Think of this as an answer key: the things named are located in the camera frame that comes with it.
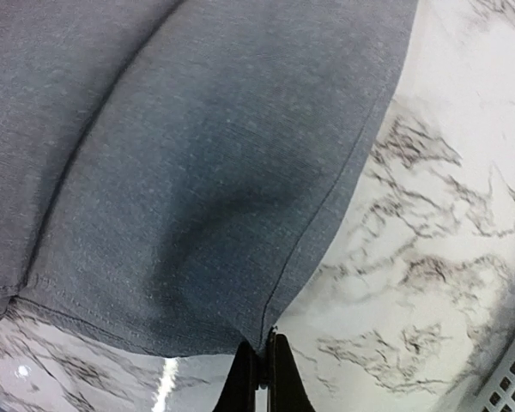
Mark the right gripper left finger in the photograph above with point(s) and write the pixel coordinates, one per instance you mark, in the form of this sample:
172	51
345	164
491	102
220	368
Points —
239	391

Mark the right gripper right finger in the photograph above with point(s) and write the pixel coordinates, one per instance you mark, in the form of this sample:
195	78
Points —
286	392

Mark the grey long sleeve shirt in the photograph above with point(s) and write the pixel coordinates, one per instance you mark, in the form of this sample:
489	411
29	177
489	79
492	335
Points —
173	172

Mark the white plastic laundry basket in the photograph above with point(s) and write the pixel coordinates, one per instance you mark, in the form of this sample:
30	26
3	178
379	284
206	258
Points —
485	380

